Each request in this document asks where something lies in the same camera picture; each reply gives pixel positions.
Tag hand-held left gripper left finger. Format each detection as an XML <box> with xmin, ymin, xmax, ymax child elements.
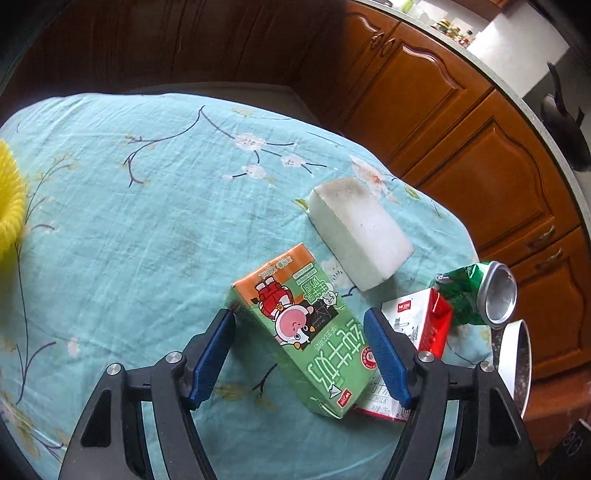
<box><xmin>58</xmin><ymin>308</ymin><xmax>237</xmax><ymax>480</ymax></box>

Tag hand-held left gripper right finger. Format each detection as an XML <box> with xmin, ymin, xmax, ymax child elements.
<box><xmin>363</xmin><ymin>307</ymin><xmax>541</xmax><ymax>480</ymax></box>

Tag green milk carton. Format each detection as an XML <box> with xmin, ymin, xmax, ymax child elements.
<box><xmin>225</xmin><ymin>243</ymin><xmax>376</xmax><ymax>420</ymax></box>

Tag white bowl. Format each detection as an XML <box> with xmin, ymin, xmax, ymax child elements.
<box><xmin>492</xmin><ymin>318</ymin><xmax>533</xmax><ymax>418</ymax></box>

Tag red white milk carton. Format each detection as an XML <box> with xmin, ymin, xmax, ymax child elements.
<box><xmin>355</xmin><ymin>288</ymin><xmax>454</xmax><ymax>423</ymax></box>

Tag crushed green drink can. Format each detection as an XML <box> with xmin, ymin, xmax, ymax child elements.
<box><xmin>431</xmin><ymin>261</ymin><xmax>517</xmax><ymax>329</ymax></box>

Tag white foam block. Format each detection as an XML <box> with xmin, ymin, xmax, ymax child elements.
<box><xmin>307</xmin><ymin>178</ymin><xmax>415</xmax><ymax>292</ymax></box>

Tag teal floral tablecloth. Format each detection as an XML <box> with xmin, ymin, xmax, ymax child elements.
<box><xmin>0</xmin><ymin>92</ymin><xmax>497</xmax><ymax>480</ymax></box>

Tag wooden lower cabinets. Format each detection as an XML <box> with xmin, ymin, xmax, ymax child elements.
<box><xmin>9</xmin><ymin>0</ymin><xmax>591</xmax><ymax>435</ymax></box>

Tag black wok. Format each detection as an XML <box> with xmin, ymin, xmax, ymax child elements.
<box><xmin>540</xmin><ymin>61</ymin><xmax>591</xmax><ymax>172</ymax></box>

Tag light stone countertop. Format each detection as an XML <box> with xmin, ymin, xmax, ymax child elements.
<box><xmin>369</xmin><ymin>0</ymin><xmax>591</xmax><ymax>232</ymax></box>

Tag group of condiment bottles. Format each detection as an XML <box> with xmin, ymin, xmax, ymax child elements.
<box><xmin>434</xmin><ymin>18</ymin><xmax>476</xmax><ymax>49</ymax></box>

